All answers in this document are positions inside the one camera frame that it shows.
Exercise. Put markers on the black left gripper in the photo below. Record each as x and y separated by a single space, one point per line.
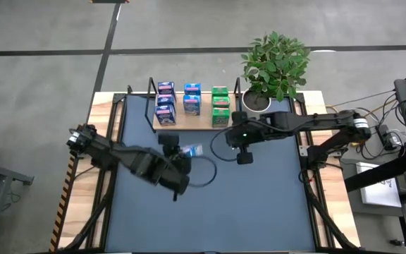
182 165

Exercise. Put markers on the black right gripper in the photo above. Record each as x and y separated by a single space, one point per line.
252 132

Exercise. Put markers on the Rice Krispies cereal box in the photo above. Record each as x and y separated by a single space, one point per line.
191 106
194 150
192 88

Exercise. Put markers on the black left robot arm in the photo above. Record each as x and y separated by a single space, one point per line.
136 162

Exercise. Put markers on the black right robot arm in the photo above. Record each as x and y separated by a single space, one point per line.
312 120

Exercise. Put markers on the green plant in white pot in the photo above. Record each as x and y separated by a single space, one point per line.
275 67

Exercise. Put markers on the blue-grey table mat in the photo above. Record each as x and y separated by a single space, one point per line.
259 211

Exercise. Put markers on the yellow black hazard tape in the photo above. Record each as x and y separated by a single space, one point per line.
62 208

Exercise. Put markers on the black diagonal beam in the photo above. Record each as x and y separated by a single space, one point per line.
375 175

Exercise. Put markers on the black power adapter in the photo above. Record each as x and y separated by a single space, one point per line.
386 135

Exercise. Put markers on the white board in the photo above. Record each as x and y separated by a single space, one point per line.
379 194

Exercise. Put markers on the small black floor item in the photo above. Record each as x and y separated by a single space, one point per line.
397 242

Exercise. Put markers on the wooden shelf with black frame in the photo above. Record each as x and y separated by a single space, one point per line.
203 121

